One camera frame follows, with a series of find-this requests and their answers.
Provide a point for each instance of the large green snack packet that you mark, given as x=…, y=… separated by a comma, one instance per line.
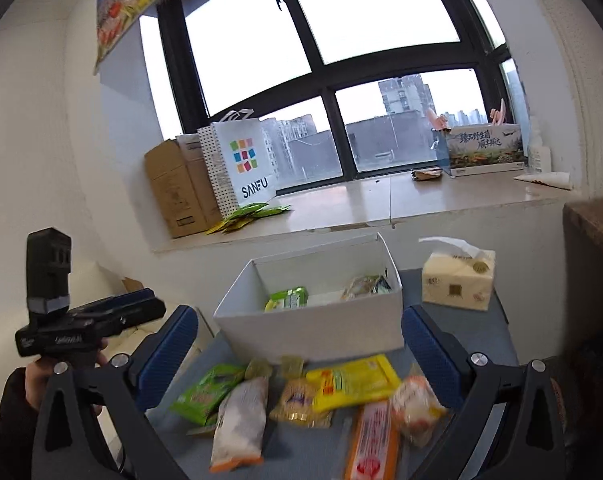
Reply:
x=209, y=395

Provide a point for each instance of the snack packets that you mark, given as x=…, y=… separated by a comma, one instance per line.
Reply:
x=299, y=402

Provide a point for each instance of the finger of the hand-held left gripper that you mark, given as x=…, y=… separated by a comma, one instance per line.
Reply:
x=141, y=307

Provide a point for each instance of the white box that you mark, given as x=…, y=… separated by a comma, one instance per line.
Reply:
x=306, y=325

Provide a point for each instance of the white bottle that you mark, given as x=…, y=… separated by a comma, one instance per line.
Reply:
x=539, y=152

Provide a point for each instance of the yellow tissue pack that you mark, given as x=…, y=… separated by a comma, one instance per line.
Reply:
x=459, y=280

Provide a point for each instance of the white dotted paper bag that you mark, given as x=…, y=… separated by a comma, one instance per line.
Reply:
x=241, y=170

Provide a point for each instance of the small green snack packet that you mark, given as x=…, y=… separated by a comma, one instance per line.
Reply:
x=286, y=299

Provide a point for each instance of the clear multicoloured snack packet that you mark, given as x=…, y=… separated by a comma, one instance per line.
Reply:
x=366, y=287

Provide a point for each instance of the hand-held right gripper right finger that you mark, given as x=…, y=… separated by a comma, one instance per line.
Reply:
x=431, y=355

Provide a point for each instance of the person's left hand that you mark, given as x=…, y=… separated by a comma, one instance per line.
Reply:
x=36, y=380

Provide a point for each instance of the blue tissue box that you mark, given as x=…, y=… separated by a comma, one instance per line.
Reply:
x=439, y=152

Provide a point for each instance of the brown cardboard box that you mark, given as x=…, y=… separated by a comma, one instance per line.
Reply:
x=174, y=195

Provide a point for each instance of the yellow snack packet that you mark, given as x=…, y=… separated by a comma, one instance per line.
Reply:
x=354, y=382

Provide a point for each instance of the pile of green yellow packets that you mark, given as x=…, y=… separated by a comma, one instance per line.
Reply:
x=246, y=212

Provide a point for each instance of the printed mushroom box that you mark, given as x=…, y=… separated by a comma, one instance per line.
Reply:
x=486, y=150

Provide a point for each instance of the long orange snack packet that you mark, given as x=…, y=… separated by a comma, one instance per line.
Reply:
x=374, y=442

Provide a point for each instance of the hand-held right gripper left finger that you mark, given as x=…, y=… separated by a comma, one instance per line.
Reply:
x=169, y=340

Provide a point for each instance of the peach white snack packet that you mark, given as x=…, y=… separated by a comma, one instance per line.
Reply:
x=416, y=407

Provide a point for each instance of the person's left forearm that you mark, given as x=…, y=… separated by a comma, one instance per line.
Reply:
x=6, y=435

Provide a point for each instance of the blue grey tablecloth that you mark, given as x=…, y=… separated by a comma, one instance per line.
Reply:
x=301, y=450

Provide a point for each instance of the crumpled snack wrapper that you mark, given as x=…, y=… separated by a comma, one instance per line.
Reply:
x=426, y=175

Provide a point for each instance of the yellow jelly cup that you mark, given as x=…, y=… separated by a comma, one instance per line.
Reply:
x=291, y=365
x=259, y=367

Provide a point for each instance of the white orange snack packet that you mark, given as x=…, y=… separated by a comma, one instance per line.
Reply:
x=241, y=415

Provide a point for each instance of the pink plastic item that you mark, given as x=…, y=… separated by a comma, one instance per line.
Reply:
x=436, y=120
x=499, y=112

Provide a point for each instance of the dark side desk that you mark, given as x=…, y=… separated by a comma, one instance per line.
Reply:
x=591, y=260

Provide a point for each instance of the black framed window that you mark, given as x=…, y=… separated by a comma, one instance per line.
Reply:
x=331, y=85

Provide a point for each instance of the white tube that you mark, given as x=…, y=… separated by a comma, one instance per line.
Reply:
x=544, y=179

